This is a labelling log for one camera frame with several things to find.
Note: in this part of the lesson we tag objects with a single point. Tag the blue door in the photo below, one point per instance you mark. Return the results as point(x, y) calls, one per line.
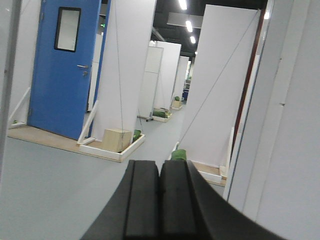
point(59, 91)

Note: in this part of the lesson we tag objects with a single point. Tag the white partition wall panel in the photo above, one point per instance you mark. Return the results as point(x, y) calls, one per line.
point(219, 73)

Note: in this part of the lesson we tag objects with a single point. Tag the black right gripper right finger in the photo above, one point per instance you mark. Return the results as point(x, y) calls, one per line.
point(190, 209)

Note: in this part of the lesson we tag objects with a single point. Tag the white framed sliding glass door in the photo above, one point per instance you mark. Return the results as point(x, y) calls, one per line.
point(10, 11)

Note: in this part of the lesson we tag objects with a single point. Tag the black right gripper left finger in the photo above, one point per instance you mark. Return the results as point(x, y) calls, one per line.
point(132, 211)

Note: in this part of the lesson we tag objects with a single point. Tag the wooden box beyond glass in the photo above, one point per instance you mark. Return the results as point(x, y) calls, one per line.
point(116, 140)

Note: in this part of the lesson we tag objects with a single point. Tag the silver blue door handle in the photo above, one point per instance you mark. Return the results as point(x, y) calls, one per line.
point(84, 68)

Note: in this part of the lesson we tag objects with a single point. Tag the white edged tray right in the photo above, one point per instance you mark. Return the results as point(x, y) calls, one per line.
point(210, 174)

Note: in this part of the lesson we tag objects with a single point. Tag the white partition panel centre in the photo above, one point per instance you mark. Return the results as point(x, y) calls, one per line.
point(122, 70)

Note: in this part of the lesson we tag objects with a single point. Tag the white edged wooden tray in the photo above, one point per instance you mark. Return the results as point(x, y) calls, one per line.
point(118, 153)

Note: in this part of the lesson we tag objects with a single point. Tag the green sandbag beyond glass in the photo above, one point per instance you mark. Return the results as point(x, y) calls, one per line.
point(179, 154)

